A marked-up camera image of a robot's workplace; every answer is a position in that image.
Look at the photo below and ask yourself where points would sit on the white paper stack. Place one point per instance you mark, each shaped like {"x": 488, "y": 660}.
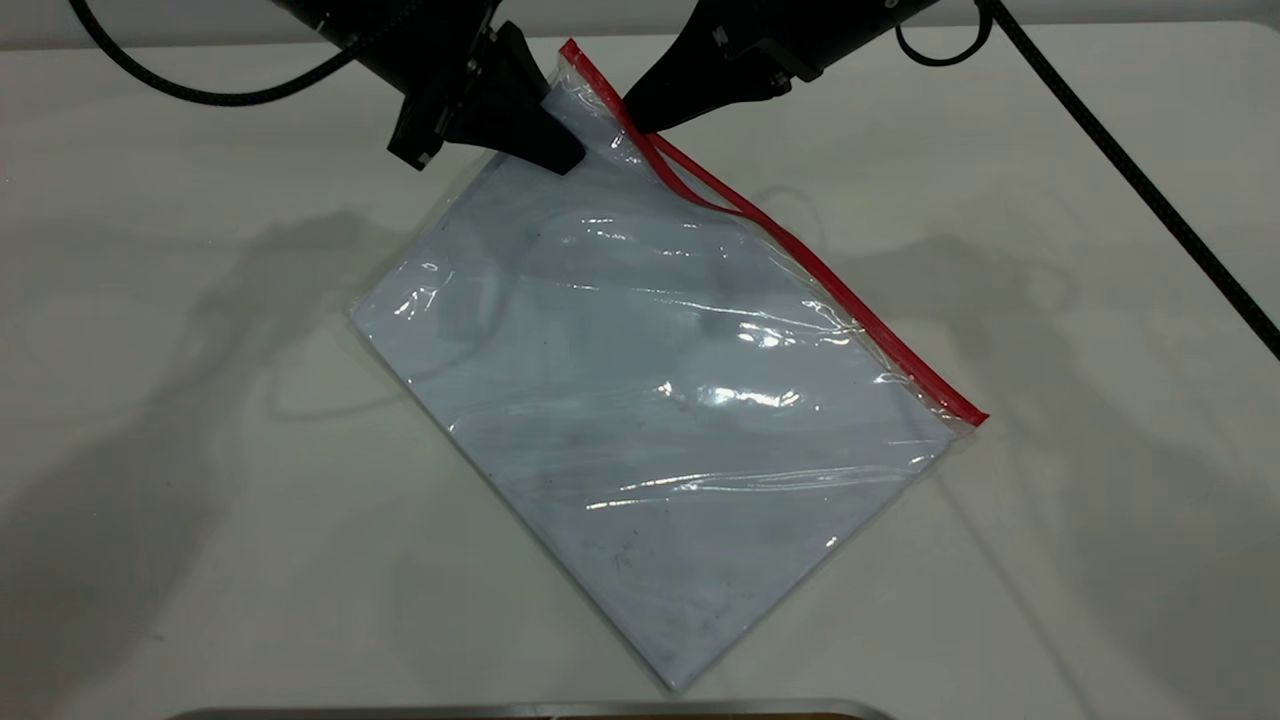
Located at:
{"x": 650, "y": 430}

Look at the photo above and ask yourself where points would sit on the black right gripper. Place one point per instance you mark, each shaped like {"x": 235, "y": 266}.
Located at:
{"x": 820, "y": 25}

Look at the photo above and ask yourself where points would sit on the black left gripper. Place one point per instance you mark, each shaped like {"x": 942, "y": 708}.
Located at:
{"x": 450, "y": 90}

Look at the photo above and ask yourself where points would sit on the clear zip bag red zipper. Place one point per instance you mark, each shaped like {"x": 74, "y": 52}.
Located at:
{"x": 650, "y": 400}

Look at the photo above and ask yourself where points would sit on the grey metal frame edge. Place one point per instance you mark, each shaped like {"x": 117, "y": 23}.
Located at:
{"x": 530, "y": 711}

